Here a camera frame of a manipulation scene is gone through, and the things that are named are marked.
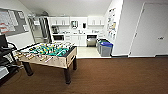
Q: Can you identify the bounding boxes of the white upper cabinet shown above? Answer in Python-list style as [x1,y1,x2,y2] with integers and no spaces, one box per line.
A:
[48,16,71,27]
[87,16,105,27]

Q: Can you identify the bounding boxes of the grey bin blue lid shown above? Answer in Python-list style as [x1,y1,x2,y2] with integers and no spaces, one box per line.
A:
[96,38,105,54]
[99,41,114,57]

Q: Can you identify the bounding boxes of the black coffee machine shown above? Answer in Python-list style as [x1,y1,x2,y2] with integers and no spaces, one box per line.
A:
[51,25,60,34]

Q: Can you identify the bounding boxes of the foosball table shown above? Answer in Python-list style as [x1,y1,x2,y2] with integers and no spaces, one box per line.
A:
[14,41,78,85]

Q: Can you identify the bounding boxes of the white kitchen counter cabinets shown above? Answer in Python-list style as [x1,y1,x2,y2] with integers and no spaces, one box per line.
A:
[49,32,108,48]

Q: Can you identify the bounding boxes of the black wheeled cart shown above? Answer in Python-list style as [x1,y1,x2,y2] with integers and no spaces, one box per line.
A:
[0,34,22,84]

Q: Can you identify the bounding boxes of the white door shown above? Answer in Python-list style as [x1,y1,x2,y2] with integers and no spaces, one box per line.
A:
[129,2,168,57]

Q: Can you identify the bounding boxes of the wall papers strip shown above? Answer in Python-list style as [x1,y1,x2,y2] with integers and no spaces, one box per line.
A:
[106,8,118,41]

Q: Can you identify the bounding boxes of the wall notice board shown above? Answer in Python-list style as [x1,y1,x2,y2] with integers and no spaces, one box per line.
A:
[0,8,31,37]

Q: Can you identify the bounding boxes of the microwave oven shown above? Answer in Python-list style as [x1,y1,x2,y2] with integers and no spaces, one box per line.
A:
[52,34,65,42]

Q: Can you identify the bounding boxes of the steel fridge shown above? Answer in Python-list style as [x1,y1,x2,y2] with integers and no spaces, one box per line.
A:
[28,14,51,44]

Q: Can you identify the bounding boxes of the black monitor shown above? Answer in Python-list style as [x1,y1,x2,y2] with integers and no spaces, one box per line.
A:
[0,34,8,49]

